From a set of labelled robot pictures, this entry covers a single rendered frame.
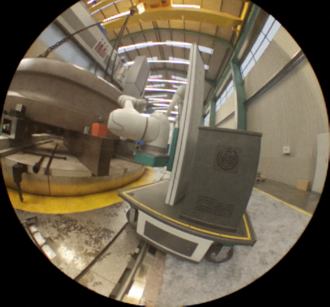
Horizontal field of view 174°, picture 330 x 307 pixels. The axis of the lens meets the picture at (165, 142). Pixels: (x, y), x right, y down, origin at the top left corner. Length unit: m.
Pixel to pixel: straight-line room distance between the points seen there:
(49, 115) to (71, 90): 0.50
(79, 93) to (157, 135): 1.53
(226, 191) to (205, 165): 0.17
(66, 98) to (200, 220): 1.99
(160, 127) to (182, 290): 0.96
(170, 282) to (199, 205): 0.50
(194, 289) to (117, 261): 0.45
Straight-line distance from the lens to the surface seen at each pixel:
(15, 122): 1.51
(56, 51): 5.11
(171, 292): 0.73
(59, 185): 1.28
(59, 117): 1.66
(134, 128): 0.58
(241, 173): 0.55
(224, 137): 0.54
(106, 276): 0.74
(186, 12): 11.29
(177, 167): 0.70
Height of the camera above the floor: 0.69
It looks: 4 degrees up
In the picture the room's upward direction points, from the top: 11 degrees clockwise
